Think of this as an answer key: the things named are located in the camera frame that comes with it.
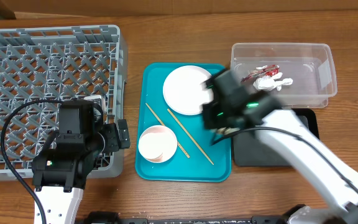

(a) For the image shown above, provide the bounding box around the pink bowl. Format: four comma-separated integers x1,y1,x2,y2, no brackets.
138,125,178,163

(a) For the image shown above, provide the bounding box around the wooden chopstick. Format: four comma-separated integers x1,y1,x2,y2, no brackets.
145,103,190,159
167,109,214,165

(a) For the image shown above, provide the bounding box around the white round plate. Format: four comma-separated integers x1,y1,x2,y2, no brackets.
163,65,213,116

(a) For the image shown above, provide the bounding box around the red snack wrapper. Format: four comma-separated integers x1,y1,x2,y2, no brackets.
241,65,280,82

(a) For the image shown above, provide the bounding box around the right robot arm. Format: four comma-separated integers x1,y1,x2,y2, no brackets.
202,70,358,224

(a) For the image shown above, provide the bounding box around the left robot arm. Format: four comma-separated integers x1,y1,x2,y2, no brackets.
32,100,131,223

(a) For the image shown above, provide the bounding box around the black waste tray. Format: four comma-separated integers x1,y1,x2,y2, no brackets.
232,108,319,167

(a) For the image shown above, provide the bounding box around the teal serving tray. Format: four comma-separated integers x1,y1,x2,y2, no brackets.
135,62,232,182

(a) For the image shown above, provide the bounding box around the clear plastic bin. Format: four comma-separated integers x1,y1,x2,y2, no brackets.
231,43,337,108

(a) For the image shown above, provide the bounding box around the grey plastic dish rack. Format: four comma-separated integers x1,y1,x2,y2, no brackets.
0,25,127,181

